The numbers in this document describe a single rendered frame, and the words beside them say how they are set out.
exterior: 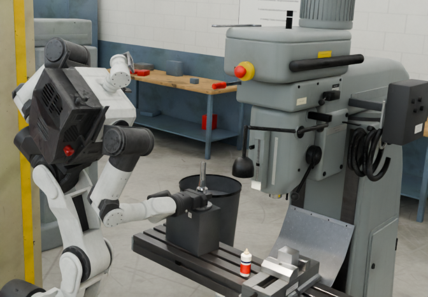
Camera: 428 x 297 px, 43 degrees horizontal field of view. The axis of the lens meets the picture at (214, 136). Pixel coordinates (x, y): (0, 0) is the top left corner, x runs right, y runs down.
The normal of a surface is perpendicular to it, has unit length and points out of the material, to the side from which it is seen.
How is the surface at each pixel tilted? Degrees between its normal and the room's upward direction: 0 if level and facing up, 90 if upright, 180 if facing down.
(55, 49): 75
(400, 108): 90
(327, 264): 45
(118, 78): 116
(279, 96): 90
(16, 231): 90
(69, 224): 90
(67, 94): 35
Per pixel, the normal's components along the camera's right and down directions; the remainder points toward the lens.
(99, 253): 0.76, -0.33
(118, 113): 0.77, -0.06
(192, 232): -0.74, 0.13
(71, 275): -0.53, 0.18
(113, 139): -0.60, -0.03
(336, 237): -0.55, -0.30
